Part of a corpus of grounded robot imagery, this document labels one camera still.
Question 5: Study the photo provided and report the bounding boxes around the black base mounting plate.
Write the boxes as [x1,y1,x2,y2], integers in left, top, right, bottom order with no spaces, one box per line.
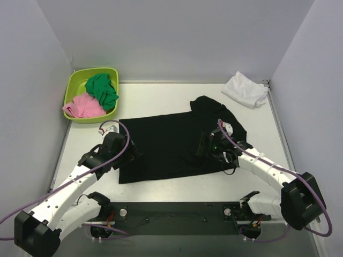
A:
[92,202,271,236]

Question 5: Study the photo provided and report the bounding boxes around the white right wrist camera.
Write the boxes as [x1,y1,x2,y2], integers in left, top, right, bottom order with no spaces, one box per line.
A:
[222,122,233,136]

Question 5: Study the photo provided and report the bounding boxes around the white folded t-shirt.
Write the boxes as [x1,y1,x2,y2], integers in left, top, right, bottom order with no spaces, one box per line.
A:
[221,71,269,109]

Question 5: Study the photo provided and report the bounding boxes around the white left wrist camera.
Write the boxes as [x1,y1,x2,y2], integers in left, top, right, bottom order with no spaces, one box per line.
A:
[98,125,117,135]

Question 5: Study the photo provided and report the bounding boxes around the green t-shirt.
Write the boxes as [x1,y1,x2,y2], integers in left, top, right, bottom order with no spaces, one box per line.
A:
[85,73,118,111]

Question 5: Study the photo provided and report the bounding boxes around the pink t-shirt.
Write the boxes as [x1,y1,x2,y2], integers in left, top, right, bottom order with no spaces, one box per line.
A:
[62,92,106,118]

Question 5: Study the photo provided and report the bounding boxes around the lime green plastic tub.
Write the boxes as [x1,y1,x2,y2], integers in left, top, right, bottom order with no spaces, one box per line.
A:
[64,67,119,124]

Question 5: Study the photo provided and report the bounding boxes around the black t-shirt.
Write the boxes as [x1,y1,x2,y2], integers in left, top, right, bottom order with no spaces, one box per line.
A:
[118,96,247,184]

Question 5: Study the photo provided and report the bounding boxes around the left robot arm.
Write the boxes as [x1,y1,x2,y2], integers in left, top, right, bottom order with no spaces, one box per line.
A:
[14,132,140,256]

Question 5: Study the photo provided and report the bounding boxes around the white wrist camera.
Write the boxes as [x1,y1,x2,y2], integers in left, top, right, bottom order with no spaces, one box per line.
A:
[222,122,233,136]
[98,125,117,135]

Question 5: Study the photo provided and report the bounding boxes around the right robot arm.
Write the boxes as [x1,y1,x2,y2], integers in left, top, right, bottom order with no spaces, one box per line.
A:
[197,128,326,230]

